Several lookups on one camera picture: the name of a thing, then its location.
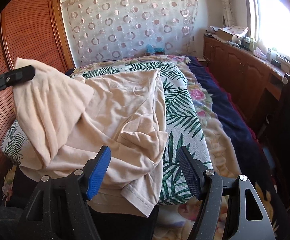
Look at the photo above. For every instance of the long wooden sideboard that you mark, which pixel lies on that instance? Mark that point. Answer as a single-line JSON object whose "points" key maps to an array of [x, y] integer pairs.
{"points": [[254, 85]]}

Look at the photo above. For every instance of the navy blue blanket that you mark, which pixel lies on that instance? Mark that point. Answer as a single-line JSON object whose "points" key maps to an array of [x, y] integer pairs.
{"points": [[250, 156]]}

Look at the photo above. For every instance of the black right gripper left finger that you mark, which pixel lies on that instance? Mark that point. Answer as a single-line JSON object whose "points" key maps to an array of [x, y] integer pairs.
{"points": [[58, 208]]}

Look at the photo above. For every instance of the blue toy on bed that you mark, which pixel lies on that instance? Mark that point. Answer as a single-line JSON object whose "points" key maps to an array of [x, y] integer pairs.
{"points": [[152, 50]]}

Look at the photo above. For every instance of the red-brown wooden wardrobe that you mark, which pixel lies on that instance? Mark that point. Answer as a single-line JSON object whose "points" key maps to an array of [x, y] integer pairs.
{"points": [[29, 29]]}

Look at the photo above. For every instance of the floral bed blanket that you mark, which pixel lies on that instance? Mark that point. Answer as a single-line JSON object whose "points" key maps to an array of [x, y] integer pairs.
{"points": [[175, 222]]}

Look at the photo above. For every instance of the window with wooden frame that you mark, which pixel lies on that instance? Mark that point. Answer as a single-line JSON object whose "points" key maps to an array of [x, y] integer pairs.
{"points": [[270, 26]]}

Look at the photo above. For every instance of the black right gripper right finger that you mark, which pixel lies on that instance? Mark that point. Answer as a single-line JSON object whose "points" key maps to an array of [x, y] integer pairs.
{"points": [[246, 215]]}

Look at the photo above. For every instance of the palm leaf print quilt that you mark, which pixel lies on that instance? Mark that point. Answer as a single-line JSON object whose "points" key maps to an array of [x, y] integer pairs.
{"points": [[182, 122]]}

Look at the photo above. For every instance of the cardboard box on sideboard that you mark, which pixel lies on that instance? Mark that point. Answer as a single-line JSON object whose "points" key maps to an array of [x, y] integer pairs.
{"points": [[226, 35]]}

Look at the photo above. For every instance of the beige t-shirt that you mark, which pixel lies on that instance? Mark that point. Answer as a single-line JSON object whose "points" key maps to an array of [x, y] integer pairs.
{"points": [[67, 121]]}

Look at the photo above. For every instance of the circle pattern sheer curtain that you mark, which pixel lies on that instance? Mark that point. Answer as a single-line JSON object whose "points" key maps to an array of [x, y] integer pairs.
{"points": [[107, 30]]}

